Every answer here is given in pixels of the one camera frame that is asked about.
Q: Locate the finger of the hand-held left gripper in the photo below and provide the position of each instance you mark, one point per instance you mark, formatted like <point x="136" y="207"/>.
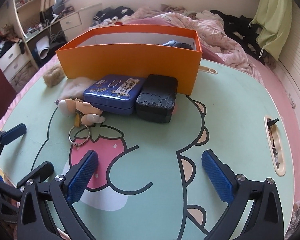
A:
<point x="41" y="170"/>
<point x="15" y="133"/>

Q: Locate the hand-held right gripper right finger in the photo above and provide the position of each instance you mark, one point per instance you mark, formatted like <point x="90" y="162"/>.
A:
<point x="217" y="177"/>

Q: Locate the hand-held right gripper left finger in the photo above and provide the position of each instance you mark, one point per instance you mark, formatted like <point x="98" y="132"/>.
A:
<point x="82" y="175"/>

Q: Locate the brown furry scrunchie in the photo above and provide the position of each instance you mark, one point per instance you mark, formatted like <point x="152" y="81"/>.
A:
<point x="52" y="76"/>

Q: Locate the white fur pompom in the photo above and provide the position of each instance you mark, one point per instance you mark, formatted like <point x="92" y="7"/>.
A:
<point x="75" y="87"/>

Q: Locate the blue metal tin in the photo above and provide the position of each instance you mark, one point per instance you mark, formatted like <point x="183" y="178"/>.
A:
<point x="107" y="92"/>

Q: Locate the black textured case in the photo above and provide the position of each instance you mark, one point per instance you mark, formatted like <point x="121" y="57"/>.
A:
<point x="156" y="97"/>

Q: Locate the orange cardboard box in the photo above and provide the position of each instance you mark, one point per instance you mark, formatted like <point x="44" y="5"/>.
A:
<point x="130" y="65"/>

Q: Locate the black lace-trimmed pouch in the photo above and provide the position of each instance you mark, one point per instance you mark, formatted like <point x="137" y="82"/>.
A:
<point x="176" y="43"/>

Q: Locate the green cartoon desktop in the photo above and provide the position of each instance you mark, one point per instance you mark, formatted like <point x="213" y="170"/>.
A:
<point x="152" y="155"/>

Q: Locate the dark red door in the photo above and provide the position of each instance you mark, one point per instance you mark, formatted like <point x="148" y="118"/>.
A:
<point x="0" y="92"/>

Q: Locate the white low drawer unit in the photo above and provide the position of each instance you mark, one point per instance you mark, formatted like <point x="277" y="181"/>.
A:
<point x="11" y="60"/>

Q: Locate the white paper roll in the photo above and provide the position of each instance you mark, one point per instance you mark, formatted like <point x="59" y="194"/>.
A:
<point x="43" y="46"/>

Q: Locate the white study desk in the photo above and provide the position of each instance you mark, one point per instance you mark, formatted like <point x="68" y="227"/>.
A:
<point x="37" y="33"/>

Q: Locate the white drawer cabinet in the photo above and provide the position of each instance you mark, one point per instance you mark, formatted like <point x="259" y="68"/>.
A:
<point x="72" y="22"/>

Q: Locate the white slatted panel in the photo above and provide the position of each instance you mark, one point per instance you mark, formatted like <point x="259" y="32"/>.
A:
<point x="295" y="75"/>

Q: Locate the pink floral quilt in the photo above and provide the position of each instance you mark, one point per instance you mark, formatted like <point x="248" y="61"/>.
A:
<point x="215" y="27"/>

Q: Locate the orange tissue box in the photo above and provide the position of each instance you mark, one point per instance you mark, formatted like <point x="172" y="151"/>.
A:
<point x="118" y="23"/>

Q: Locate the black striped clothes pile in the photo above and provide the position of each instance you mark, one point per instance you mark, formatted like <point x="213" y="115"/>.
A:
<point x="112" y="12"/>

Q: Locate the dark pink blanket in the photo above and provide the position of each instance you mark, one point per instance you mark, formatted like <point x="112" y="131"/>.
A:
<point x="162" y="21"/>

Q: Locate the light green hanging cloth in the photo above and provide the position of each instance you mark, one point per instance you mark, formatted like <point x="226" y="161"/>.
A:
<point x="272" y="17"/>

